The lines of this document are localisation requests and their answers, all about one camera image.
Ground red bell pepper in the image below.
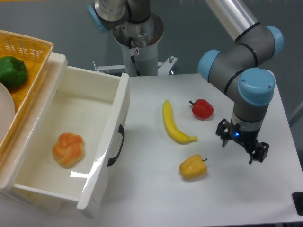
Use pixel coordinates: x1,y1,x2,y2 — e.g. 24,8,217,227
189,99,214,120

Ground yellow banana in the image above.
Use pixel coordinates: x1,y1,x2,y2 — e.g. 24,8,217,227
162,100,197,144

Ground orange knotted bread roll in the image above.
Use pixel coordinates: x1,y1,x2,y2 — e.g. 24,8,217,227
52,132,84,168

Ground yellow bell pepper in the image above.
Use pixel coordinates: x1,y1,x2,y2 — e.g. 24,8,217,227
179,154,208,180

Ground black corner device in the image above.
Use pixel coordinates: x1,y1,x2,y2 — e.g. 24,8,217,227
292,192,303,216

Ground green bell pepper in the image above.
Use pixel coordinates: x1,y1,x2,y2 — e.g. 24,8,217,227
0,56,27,89

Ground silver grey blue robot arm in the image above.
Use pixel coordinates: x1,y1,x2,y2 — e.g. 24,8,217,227
87,0,284,162

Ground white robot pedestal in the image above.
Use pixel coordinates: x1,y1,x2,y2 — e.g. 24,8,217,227
113,13,164,77

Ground white drawer cabinet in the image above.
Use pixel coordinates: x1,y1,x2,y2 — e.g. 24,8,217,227
0,53,68,213

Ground white plate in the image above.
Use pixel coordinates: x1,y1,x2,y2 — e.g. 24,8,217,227
0,83,15,141

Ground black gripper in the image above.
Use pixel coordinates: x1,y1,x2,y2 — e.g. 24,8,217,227
215,119,269,164

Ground black cable on pedestal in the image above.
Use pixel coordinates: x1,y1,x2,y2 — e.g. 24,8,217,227
128,37,142,77

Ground yellow woven basket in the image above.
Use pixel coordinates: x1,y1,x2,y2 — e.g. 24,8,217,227
0,30,53,155

